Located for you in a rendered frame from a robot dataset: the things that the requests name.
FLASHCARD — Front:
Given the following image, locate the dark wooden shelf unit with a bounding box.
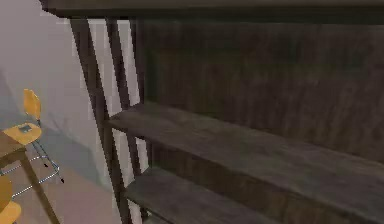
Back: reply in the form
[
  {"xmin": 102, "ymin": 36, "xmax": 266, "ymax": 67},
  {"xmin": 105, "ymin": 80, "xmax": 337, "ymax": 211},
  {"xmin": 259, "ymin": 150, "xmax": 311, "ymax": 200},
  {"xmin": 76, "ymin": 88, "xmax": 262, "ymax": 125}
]
[{"xmin": 39, "ymin": 0, "xmax": 384, "ymax": 224}]

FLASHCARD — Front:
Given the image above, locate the yellow chair with metal legs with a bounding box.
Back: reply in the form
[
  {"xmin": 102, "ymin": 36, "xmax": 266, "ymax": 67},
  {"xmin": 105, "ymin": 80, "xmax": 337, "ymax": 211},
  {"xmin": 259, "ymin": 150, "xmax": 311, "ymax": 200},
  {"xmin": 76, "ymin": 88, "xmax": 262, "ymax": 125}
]
[
  {"xmin": 0, "ymin": 175, "xmax": 22, "ymax": 224},
  {"xmin": 0, "ymin": 88, "xmax": 65, "ymax": 200}
]

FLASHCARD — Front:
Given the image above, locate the brown wooden table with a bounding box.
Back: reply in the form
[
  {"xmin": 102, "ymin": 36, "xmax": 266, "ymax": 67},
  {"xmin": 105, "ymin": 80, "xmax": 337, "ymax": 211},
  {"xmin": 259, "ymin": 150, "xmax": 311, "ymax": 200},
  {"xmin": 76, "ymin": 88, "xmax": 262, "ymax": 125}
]
[{"xmin": 0, "ymin": 130, "xmax": 62, "ymax": 224}]

